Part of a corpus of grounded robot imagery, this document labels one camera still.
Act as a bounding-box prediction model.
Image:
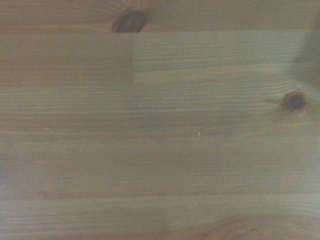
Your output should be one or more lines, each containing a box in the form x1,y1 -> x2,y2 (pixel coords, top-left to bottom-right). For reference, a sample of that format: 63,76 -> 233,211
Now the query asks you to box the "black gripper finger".
287,14 -> 320,87

